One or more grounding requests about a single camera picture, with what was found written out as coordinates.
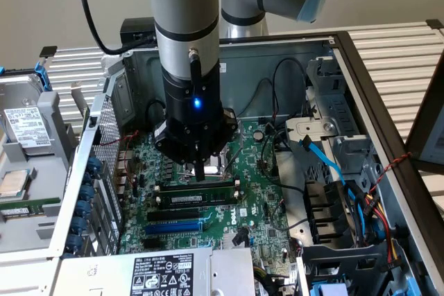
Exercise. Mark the silver power supply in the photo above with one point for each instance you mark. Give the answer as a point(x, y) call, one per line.
point(104, 271)

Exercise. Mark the grey parts rack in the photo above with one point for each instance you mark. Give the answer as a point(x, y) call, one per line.
point(52, 115)

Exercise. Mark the blue expansion slot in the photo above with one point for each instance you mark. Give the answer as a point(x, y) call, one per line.
point(173, 228)

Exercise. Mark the short black expansion slot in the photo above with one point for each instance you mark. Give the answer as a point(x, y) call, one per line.
point(154, 244)

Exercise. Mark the silver CPU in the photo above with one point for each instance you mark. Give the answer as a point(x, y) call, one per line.
point(12, 185)

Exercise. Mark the blue disk carrier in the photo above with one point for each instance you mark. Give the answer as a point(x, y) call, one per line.
point(43, 77)

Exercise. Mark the green motherboard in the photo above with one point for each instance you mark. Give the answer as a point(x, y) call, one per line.
point(249, 185)

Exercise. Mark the black table end cap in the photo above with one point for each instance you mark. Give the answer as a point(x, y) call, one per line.
point(434, 24)
point(48, 51)

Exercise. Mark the silver chipset heatsink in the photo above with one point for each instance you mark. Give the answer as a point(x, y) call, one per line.
point(227, 240)

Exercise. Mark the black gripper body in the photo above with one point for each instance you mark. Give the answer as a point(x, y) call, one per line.
point(187, 115)

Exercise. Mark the black case side panel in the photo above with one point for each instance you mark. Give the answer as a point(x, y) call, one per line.
point(430, 136)

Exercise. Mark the silver hard disk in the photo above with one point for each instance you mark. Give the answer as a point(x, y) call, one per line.
point(27, 126)

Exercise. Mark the blue card retainer strip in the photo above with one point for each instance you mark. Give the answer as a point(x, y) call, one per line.
point(85, 193)

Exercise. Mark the CPU socket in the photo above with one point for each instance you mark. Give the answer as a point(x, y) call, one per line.
point(215, 169)

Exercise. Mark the thin metal locking lever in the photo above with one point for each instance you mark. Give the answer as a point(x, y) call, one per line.
point(218, 173)

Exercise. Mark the silver disk bay cage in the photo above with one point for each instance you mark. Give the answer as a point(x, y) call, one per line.
point(347, 109)

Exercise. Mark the open PC case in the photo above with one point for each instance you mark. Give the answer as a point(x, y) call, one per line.
point(260, 60)

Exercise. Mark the round coin battery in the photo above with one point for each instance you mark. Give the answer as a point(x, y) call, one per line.
point(257, 134)

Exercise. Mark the black box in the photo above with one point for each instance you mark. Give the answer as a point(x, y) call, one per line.
point(137, 29)

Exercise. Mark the long black expansion slot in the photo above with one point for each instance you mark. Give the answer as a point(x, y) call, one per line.
point(173, 214)

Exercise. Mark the white case label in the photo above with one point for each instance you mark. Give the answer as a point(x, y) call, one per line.
point(223, 67)

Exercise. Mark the graphics card metal bracket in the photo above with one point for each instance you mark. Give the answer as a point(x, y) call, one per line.
point(79, 98)

